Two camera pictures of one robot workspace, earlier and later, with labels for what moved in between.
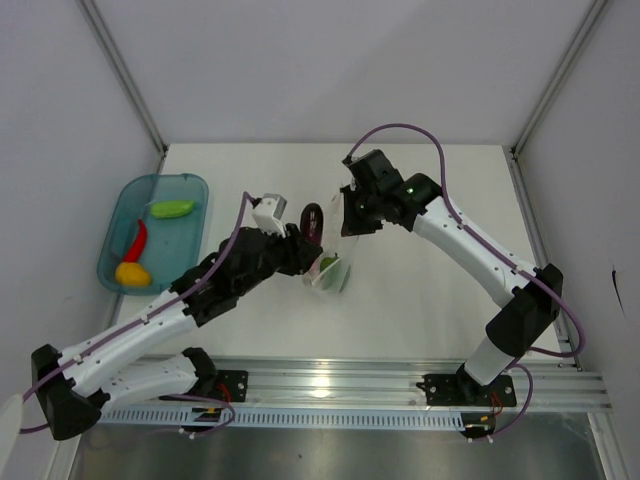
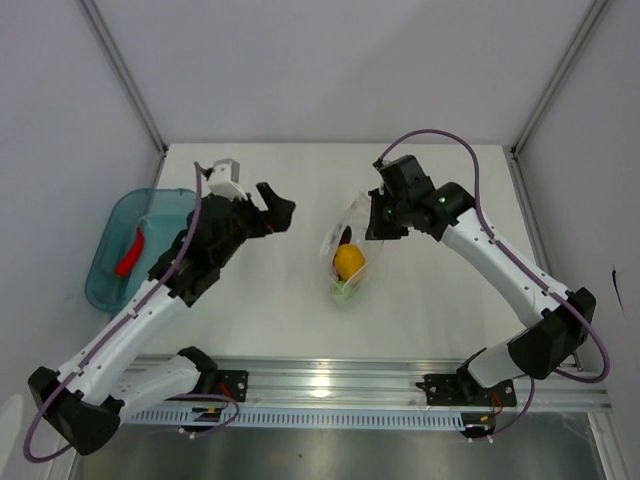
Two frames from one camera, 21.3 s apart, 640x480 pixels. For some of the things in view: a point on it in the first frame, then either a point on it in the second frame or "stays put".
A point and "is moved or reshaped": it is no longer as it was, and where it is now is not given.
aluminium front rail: (393, 383) stays put
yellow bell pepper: (132, 274) to (349, 260)
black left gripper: (299, 253) to (279, 211)
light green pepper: (171, 208) to (344, 291)
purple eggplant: (312, 223) to (346, 236)
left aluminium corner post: (90, 10) stays put
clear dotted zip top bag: (331, 270) is moved or reshaped
